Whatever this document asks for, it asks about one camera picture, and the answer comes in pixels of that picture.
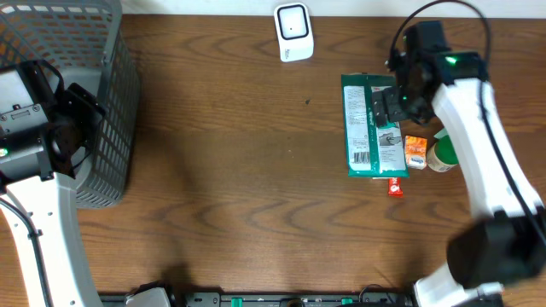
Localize green wipes package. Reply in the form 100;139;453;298
341;73;409;178

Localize red white tube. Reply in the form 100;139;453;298
388;177;404;198

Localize pale green tissue pack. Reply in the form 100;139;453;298
434;128;448;140

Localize green lid cream jar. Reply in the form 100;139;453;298
427;136;458;172

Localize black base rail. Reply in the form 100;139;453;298
100;291;413;307

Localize orange small box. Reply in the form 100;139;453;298
404;136;427;170

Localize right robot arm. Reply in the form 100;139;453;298
386;16;545;306

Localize white barcode scanner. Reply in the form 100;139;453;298
273;3;315;62

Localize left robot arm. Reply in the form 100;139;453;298
1;60;170;306

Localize grey plastic basket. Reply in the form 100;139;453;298
1;0;141;209

